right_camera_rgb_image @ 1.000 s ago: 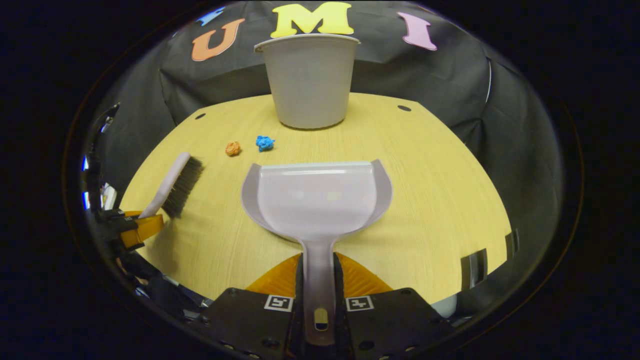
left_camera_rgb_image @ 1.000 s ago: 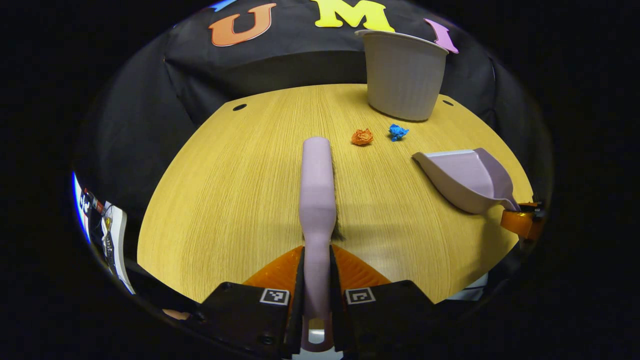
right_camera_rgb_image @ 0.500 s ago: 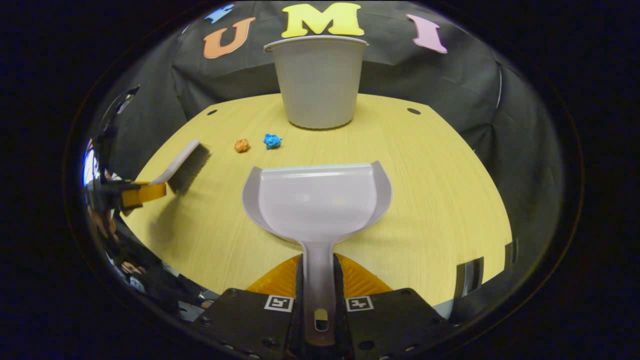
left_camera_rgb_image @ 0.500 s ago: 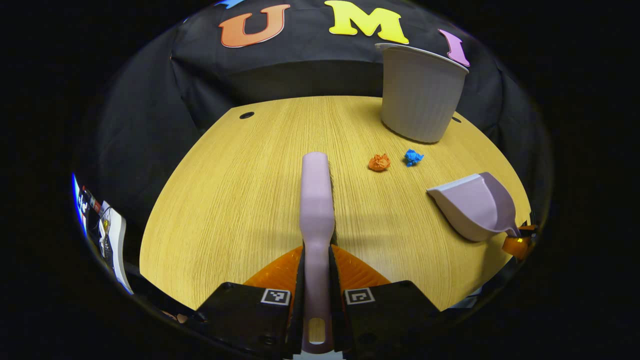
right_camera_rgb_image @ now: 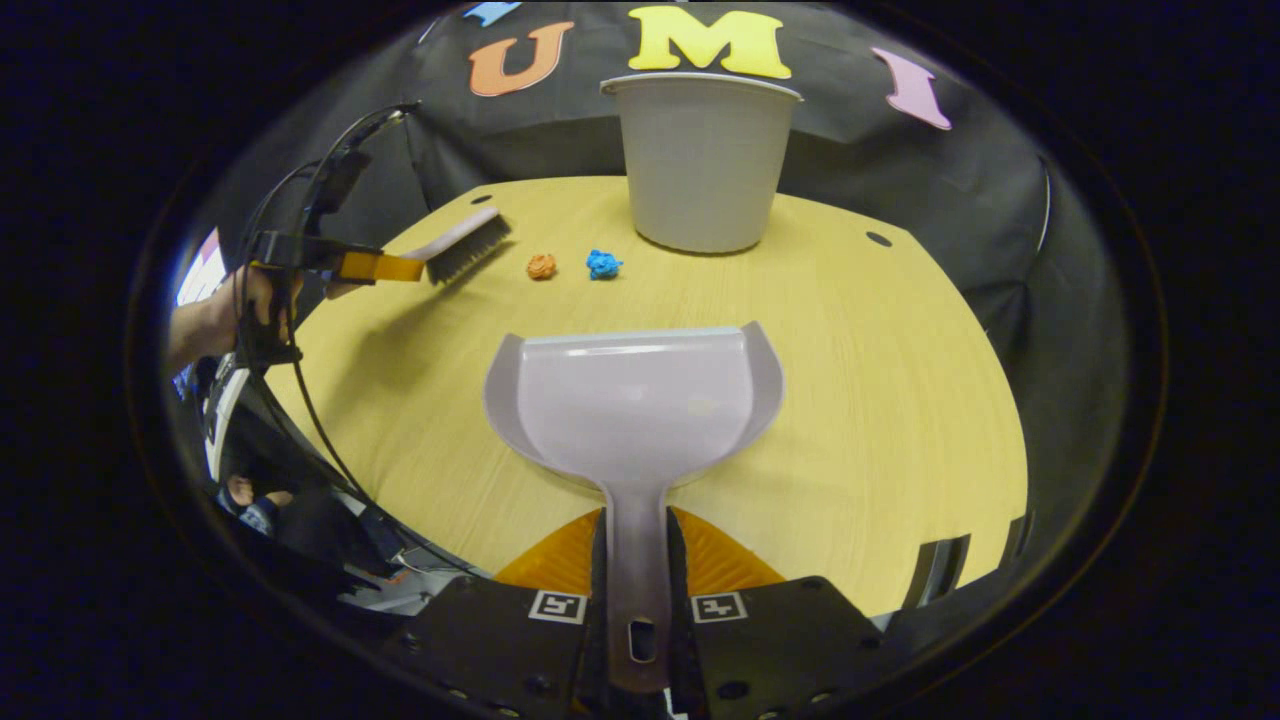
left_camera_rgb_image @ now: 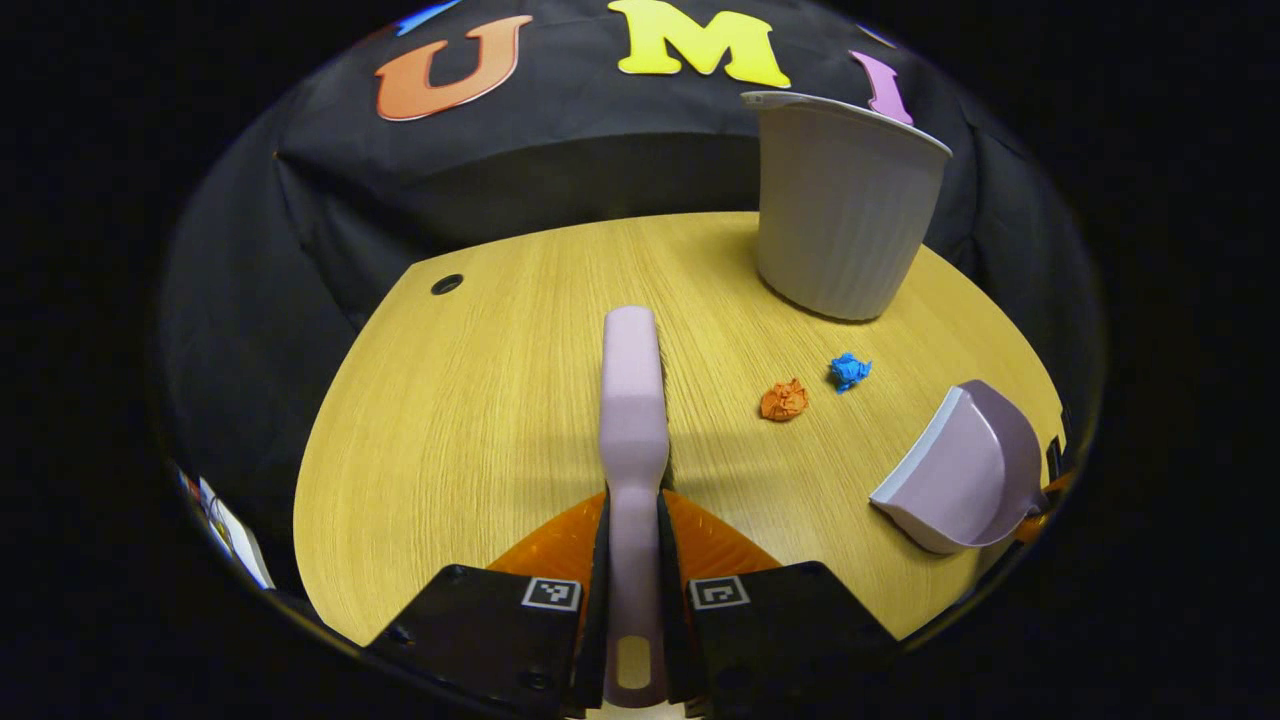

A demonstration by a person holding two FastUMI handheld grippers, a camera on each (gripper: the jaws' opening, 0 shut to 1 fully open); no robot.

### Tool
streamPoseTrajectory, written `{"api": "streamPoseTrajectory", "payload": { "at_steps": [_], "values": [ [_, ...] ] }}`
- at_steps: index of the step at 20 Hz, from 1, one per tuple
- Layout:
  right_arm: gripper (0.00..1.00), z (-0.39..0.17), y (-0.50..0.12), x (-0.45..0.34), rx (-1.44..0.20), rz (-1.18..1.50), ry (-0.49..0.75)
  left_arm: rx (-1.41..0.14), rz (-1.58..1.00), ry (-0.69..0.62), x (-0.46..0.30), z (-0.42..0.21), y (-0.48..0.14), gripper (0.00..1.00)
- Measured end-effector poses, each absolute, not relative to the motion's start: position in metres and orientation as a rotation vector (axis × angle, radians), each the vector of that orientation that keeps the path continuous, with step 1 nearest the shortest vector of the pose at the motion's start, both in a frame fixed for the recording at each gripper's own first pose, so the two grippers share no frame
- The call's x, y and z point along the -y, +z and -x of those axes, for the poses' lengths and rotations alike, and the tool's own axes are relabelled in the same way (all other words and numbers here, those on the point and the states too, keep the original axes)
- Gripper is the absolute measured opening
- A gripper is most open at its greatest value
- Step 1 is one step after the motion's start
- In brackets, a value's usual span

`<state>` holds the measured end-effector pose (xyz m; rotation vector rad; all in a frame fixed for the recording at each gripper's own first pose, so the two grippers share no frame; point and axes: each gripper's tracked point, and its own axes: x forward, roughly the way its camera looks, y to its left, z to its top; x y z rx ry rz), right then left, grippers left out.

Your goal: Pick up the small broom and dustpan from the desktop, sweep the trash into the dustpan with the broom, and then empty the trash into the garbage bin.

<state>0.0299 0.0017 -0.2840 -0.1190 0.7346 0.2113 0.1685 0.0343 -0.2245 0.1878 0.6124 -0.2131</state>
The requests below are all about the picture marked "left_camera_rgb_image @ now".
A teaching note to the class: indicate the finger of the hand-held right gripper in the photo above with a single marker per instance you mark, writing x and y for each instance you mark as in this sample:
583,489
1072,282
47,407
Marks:
1045,505

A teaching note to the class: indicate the grey plastic garbage bin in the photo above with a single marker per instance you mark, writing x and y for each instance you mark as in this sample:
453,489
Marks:
840,220

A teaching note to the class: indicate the orange paper ball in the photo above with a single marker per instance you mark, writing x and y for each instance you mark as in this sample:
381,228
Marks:
784,400

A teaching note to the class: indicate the lilac plastic dustpan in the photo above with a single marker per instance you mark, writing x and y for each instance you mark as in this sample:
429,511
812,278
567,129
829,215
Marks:
975,480

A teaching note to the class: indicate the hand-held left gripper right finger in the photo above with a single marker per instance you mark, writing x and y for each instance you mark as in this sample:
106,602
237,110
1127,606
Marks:
676,640

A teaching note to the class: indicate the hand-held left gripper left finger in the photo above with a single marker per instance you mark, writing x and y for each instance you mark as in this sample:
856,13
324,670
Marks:
592,640

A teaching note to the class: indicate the blue paper ball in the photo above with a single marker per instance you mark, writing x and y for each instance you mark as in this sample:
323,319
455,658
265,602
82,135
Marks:
850,371

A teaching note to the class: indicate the white side table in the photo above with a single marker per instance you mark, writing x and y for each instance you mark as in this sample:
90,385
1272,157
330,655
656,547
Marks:
240,545

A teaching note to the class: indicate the wooden desktop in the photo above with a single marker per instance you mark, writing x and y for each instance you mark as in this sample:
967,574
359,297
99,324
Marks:
480,420

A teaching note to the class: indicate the small lilac broom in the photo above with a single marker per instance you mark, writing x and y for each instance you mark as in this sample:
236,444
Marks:
633,420

